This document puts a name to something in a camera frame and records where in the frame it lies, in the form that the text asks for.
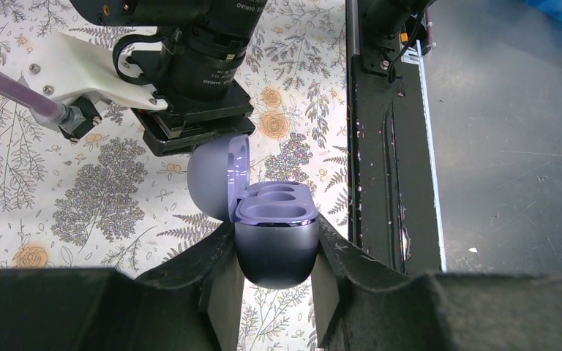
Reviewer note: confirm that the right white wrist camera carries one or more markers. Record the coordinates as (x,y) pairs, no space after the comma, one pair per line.
(74,72)

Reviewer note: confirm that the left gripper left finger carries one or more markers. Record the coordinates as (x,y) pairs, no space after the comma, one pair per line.
(191,302)

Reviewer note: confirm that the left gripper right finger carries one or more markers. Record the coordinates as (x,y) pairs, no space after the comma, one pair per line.
(362,304)

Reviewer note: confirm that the blue-grey earbud case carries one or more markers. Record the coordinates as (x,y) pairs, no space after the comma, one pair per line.
(275,222)

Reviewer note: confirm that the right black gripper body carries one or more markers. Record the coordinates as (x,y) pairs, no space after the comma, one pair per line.
(186,123)

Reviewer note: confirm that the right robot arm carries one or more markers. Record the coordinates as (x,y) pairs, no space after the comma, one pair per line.
(190,63)

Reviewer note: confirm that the floral patterned table mat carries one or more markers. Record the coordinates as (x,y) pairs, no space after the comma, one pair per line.
(108,200)

